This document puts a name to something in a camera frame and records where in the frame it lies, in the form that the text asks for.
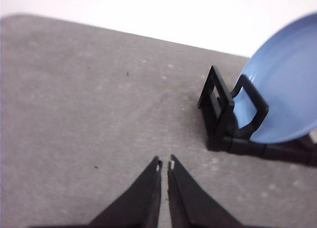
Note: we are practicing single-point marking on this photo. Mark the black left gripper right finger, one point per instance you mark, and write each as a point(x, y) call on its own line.
point(191, 206)

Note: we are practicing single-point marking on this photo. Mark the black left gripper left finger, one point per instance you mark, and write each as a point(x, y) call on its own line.
point(138, 206)

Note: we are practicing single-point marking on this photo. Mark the black plate rack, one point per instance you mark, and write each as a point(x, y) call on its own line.
point(218, 108)

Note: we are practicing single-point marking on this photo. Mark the blue plate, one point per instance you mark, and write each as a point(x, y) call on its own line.
point(284, 71)

